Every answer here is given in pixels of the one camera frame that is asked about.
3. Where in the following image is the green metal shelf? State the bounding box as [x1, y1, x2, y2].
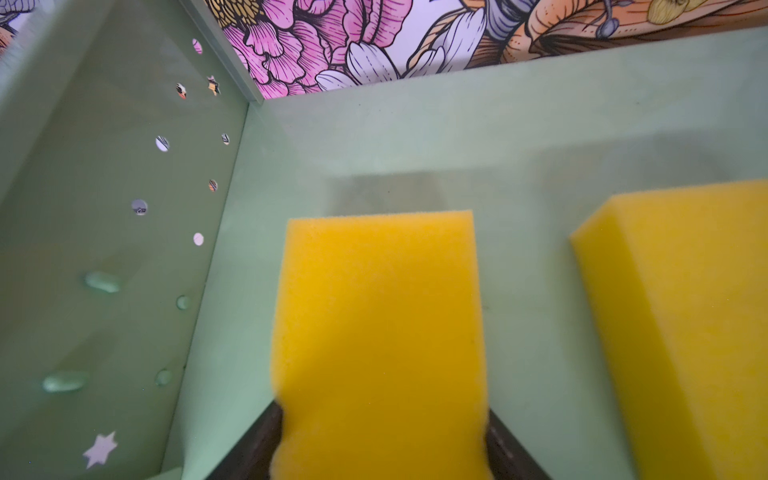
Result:
[1, 1, 767, 479]

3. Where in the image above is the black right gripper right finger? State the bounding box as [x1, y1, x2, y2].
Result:
[485, 409, 551, 480]

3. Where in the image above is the yellow sponge alone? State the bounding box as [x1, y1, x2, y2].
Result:
[270, 211, 491, 479]

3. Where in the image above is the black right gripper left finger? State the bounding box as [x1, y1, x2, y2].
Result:
[207, 401, 283, 480]

